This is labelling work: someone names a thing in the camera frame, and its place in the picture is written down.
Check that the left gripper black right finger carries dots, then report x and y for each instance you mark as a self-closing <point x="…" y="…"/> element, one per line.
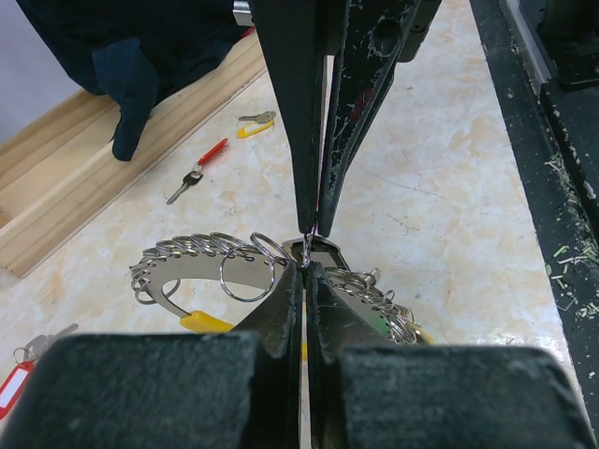
<point x="368" y="392"/>

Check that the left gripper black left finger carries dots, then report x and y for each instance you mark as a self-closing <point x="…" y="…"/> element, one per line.
<point x="238" y="389"/>

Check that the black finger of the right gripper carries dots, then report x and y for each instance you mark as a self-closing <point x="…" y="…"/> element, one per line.
<point x="375" y="36"/>
<point x="296" y="38"/>

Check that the large keyring with coloured tags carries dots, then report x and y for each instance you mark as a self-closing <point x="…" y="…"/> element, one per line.
<point x="258" y="263"/>

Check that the key with black fob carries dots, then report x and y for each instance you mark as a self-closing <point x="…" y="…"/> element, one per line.
<point x="323" y="251"/>

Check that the dark navy tank top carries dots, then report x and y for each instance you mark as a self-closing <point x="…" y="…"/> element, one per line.
<point x="136" y="52"/>

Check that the key with long red tag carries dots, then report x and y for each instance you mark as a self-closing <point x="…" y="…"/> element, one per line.
<point x="195" y="175"/>

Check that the wooden clothes rack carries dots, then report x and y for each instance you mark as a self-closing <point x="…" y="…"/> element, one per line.
<point x="59" y="171"/>

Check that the key with yellow ring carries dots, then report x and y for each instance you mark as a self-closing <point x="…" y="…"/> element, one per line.
<point x="254" y="124"/>

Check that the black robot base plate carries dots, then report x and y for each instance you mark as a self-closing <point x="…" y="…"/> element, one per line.
<point x="557" y="159"/>

